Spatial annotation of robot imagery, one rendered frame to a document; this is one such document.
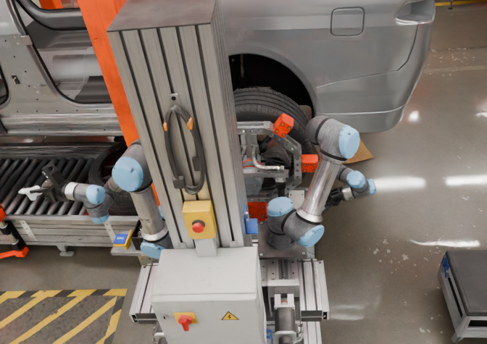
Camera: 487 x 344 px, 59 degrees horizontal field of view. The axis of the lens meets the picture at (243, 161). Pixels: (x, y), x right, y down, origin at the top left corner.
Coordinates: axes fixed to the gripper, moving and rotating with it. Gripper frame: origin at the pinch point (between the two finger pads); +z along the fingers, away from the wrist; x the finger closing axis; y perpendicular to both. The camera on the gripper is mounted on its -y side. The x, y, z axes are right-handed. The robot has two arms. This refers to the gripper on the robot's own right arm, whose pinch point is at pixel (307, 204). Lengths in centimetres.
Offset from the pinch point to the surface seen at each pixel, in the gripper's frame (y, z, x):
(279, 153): 21.7, 3.5, -21.7
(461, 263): -65, -61, 32
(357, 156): -135, -6, -80
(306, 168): -2.9, -1.7, -21.2
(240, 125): 29, 20, -41
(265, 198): -13.3, 29.2, -15.1
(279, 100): 17, 1, -56
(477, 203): -141, -81, -20
